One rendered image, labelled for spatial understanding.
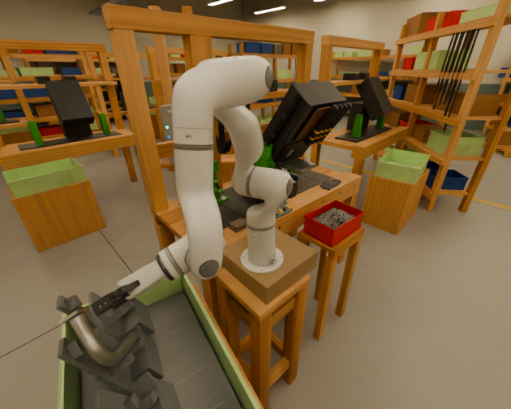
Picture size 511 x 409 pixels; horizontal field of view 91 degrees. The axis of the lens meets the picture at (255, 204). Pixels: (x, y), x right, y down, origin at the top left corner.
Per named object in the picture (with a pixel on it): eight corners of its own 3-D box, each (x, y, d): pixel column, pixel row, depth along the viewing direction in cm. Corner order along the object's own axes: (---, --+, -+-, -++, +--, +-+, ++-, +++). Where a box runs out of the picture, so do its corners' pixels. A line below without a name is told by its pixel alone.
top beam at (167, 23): (313, 44, 200) (315, 31, 196) (112, 27, 113) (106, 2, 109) (304, 45, 206) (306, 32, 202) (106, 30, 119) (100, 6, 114)
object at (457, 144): (423, 210, 333) (508, -26, 219) (368, 157, 534) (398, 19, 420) (466, 212, 329) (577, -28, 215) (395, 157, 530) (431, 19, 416)
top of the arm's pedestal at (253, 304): (310, 281, 116) (311, 275, 114) (259, 323, 98) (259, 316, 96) (263, 249, 137) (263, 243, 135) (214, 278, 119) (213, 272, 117)
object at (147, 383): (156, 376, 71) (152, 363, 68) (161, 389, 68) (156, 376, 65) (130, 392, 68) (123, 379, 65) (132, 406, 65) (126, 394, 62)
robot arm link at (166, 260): (170, 247, 69) (161, 254, 69) (164, 245, 61) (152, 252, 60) (186, 273, 68) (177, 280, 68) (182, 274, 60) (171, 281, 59)
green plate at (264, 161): (274, 176, 167) (280, 144, 161) (265, 177, 161) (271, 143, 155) (262, 172, 174) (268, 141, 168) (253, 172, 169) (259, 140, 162)
